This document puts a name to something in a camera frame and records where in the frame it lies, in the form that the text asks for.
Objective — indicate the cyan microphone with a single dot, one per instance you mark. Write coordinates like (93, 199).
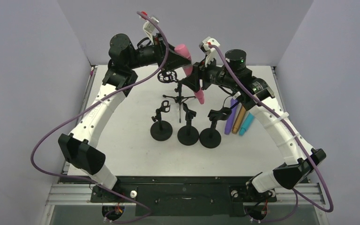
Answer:
(246, 124)

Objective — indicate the gold mic black stand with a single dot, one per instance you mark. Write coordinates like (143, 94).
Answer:
(188, 135)

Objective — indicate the purple microphone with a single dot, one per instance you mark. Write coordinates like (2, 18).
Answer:
(230, 120)

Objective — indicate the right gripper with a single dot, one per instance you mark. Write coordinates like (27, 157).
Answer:
(201, 73)

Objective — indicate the gold microphone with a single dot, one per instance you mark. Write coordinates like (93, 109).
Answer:
(239, 119)

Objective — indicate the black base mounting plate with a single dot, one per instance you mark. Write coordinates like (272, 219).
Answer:
(172, 195)

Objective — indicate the aluminium frame rail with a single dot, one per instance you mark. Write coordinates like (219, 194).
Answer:
(310, 192)

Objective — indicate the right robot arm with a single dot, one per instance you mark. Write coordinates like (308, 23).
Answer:
(229, 70)

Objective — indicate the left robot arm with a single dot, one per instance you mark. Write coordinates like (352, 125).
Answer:
(79, 146)

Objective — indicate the pink microphone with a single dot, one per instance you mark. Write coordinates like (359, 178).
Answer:
(184, 51)

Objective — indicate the purple mic black stand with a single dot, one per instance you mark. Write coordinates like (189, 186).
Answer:
(210, 137)

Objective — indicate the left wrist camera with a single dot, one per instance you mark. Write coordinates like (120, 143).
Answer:
(149, 25)

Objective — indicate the cyan mic black stand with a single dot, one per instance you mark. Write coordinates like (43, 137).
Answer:
(161, 130)

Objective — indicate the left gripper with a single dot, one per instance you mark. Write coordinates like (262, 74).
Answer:
(175, 60)

